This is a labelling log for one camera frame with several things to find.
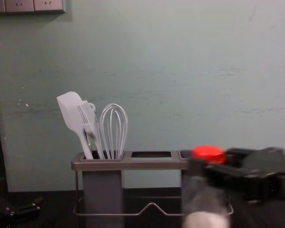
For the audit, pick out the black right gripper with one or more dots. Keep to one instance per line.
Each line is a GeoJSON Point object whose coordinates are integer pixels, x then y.
{"type": "Point", "coordinates": [266, 166]}

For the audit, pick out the clear bottle with red cap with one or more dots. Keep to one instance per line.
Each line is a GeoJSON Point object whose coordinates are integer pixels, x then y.
{"type": "Point", "coordinates": [207, 153]}

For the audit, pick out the black table cloth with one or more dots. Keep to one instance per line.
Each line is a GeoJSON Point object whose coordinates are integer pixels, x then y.
{"type": "Point", "coordinates": [52, 213]}

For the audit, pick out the black rack with steel bars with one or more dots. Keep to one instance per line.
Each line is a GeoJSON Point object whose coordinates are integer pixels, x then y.
{"type": "Point", "coordinates": [152, 164]}

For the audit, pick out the grey plastic utensil holder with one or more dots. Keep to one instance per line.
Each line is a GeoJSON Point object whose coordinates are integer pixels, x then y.
{"type": "Point", "coordinates": [102, 190]}

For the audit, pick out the grey silicone spatula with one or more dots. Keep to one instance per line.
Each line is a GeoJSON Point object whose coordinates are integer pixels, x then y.
{"type": "Point", "coordinates": [70, 107]}

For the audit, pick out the grey silicone whisk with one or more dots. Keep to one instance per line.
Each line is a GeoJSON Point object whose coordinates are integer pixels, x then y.
{"type": "Point", "coordinates": [114, 111]}

